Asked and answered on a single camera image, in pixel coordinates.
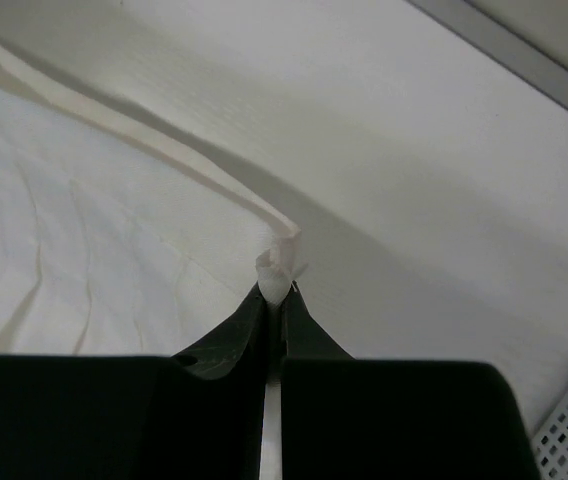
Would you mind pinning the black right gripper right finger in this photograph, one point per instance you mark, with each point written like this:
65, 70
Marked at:
349, 418

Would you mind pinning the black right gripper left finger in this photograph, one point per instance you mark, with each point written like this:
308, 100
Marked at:
193, 415

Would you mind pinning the white pleated skirt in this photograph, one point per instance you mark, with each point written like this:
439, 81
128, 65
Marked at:
116, 239

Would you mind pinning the grey metal table rail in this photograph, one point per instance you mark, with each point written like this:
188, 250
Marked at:
540, 69

